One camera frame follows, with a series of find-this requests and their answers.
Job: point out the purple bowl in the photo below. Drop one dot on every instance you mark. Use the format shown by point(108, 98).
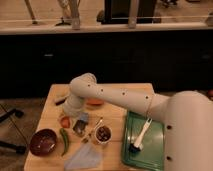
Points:
point(43, 142)

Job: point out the orange bowl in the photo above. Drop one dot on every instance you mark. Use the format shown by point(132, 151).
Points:
point(94, 102)

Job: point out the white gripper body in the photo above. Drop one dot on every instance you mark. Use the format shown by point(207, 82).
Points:
point(70, 112)

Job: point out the white dish brush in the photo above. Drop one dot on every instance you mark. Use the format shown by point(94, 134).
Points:
point(137, 146)

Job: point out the green chili pepper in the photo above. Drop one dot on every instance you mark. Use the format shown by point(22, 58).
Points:
point(65, 138)

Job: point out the metal fork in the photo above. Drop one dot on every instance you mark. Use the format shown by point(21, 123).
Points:
point(89, 135)

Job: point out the green plastic tray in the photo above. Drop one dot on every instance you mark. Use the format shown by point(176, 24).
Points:
point(151, 157)

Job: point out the red apple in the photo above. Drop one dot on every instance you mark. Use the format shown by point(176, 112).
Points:
point(65, 122)

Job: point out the dark cabinet front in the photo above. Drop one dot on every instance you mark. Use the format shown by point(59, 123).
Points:
point(169, 60)

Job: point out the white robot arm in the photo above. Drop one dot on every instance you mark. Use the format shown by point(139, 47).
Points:
point(187, 117)

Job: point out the light blue cloth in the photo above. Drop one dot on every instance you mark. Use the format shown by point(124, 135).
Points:
point(85, 157)

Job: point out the small white bowl of food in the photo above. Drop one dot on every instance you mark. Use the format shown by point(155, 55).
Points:
point(103, 134)

